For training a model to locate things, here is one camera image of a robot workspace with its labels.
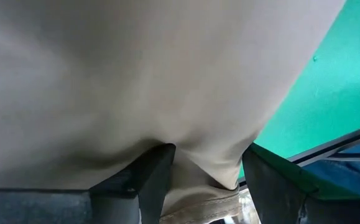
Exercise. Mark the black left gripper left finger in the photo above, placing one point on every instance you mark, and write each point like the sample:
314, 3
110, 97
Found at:
74, 207

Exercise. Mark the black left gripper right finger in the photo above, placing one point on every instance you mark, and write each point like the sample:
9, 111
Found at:
279, 199

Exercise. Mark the beige garment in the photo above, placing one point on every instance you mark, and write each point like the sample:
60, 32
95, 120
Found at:
136, 77

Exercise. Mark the green table mat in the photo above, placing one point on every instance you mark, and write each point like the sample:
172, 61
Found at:
338, 93

